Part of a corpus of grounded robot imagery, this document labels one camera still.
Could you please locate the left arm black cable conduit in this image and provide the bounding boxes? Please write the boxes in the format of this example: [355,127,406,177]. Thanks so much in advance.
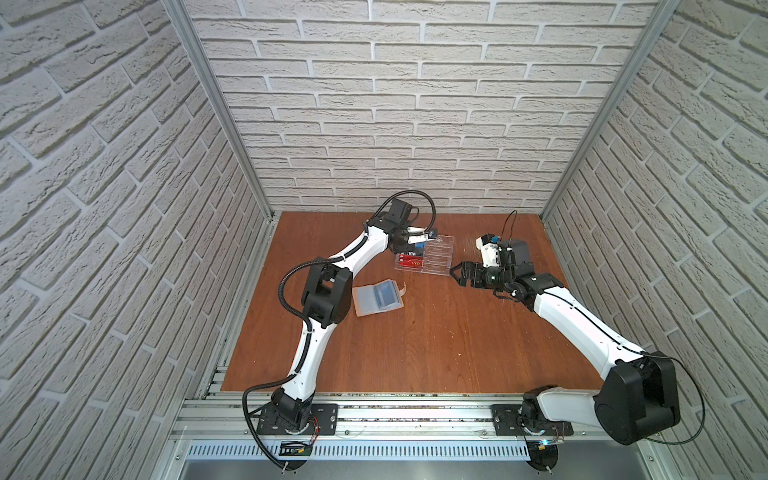
[241,189,438,471]

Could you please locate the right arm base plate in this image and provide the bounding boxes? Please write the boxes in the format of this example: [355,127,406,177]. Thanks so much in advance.
[491,401,574,438]

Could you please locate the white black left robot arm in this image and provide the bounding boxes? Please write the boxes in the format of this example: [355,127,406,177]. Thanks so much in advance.
[271,217,436,430]

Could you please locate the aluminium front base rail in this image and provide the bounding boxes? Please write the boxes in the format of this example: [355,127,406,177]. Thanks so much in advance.
[170,394,610,461]

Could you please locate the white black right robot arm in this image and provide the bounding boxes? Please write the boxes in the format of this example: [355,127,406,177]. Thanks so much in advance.
[450,261,681,445]

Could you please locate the clear acrylic card organizer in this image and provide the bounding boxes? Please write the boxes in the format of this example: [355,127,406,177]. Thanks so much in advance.
[394,235,455,276]

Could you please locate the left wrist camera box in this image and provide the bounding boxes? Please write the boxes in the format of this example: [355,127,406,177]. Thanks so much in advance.
[384,198,413,227]

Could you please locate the red VIP card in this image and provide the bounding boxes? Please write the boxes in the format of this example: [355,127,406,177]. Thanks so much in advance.
[397,254,424,269]

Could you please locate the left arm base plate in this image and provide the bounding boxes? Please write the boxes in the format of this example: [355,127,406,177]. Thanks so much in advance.
[256,403,339,436]

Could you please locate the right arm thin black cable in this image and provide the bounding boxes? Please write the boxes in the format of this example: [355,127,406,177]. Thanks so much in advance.
[500,209,707,446]

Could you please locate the aluminium left frame rail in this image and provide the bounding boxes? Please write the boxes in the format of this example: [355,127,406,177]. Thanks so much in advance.
[164,0,274,220]

